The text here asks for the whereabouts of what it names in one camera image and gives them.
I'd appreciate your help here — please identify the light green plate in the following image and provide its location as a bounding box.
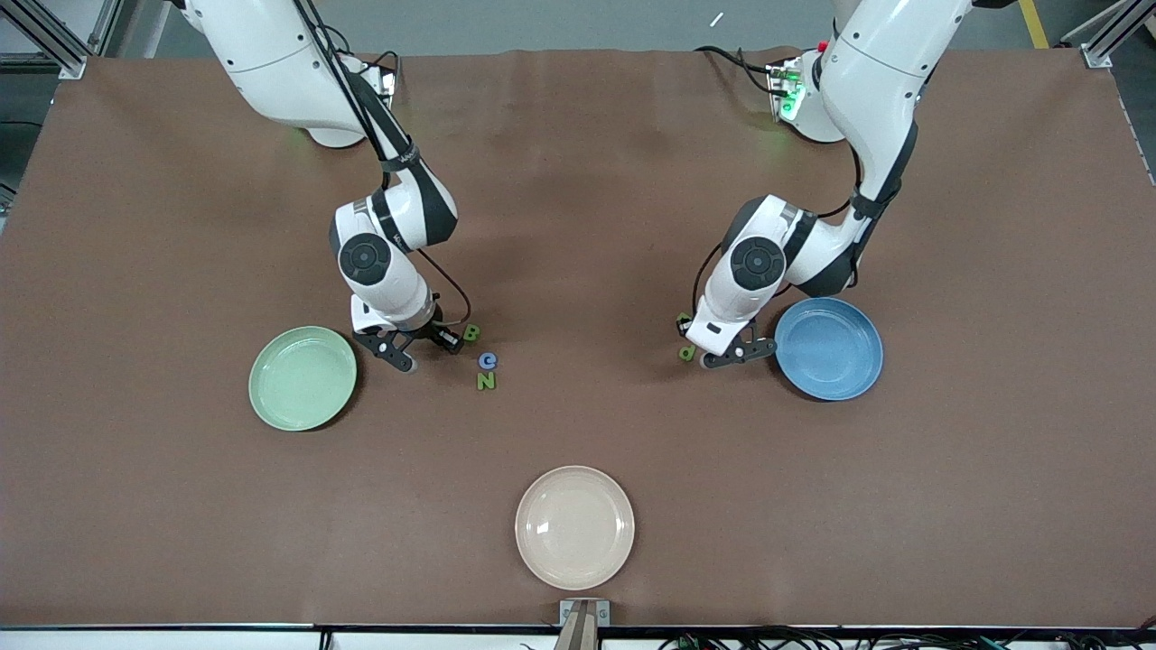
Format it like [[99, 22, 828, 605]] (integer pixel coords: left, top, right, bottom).
[[248, 326, 359, 432]]

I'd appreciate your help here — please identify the blue plate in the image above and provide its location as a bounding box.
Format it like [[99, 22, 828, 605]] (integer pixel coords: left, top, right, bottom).
[[773, 297, 884, 402]]

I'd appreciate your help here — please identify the brown table mat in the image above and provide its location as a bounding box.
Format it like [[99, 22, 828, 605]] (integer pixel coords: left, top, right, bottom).
[[0, 45, 1156, 628]]

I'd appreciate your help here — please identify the cream plate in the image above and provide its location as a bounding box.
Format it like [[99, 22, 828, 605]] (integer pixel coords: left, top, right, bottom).
[[515, 466, 636, 591]]

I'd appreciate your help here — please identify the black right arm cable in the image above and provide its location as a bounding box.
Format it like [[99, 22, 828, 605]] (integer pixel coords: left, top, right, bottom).
[[289, 0, 472, 337]]

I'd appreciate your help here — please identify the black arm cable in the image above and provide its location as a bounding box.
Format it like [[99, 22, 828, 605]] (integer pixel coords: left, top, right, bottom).
[[289, 0, 472, 337], [692, 144, 904, 319]]

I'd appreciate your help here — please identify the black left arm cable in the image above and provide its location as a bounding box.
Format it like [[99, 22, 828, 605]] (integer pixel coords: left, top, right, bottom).
[[692, 144, 904, 319]]

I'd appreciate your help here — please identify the black base cable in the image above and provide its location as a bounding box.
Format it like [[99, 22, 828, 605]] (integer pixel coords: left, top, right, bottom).
[[694, 45, 787, 96], [348, 47, 403, 79]]

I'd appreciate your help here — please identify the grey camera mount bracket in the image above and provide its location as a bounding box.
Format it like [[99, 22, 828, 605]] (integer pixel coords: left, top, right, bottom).
[[557, 598, 611, 650]]

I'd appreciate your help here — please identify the black cable bundle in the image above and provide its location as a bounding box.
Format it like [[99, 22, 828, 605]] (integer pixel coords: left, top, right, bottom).
[[659, 626, 1156, 650]]

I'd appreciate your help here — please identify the white table edge rail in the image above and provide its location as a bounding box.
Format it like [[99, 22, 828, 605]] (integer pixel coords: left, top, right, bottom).
[[0, 623, 1156, 650]]

